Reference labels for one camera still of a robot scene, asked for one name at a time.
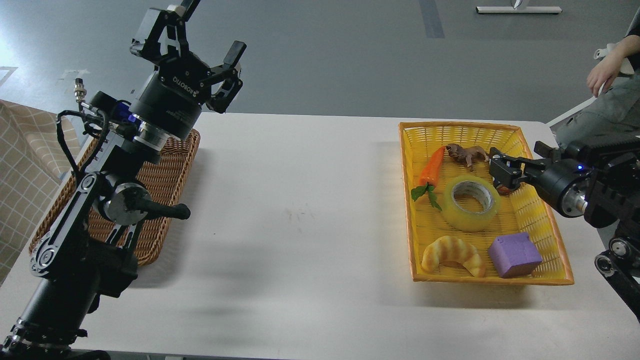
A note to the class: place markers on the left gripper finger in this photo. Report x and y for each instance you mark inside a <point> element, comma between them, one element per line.
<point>222,83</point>
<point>161,38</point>

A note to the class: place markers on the brown toy animal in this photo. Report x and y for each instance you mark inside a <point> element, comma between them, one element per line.
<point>466,155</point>

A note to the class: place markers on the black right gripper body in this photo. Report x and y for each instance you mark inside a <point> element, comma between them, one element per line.
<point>560,184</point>

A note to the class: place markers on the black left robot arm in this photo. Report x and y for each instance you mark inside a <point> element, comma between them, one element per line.
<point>89,250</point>

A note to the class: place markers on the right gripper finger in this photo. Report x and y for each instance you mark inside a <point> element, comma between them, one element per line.
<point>508,173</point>
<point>549,155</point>

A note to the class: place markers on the purple foam block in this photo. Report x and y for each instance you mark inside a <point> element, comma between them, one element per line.
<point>514,255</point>

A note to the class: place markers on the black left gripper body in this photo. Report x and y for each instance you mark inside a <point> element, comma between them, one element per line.
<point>172,97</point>

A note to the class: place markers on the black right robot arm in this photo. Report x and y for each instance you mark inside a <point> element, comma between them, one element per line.
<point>596,178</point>

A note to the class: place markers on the yellow tape roll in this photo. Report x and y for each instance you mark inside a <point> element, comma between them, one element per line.
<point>469,203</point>

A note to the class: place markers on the yellow plastic basket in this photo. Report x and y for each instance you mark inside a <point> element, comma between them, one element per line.
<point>521,211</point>

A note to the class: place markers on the beige checkered cloth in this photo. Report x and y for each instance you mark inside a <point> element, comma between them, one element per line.
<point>32,166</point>

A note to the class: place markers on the orange toy carrot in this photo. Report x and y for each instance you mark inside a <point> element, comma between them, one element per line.
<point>429,179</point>

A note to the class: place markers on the white floor bar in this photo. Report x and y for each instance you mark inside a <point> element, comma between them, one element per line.
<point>521,10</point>

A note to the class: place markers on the toy croissant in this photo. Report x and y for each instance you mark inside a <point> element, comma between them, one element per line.
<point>449,248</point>

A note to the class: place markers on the seated person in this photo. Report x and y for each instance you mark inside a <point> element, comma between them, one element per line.
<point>615,84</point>

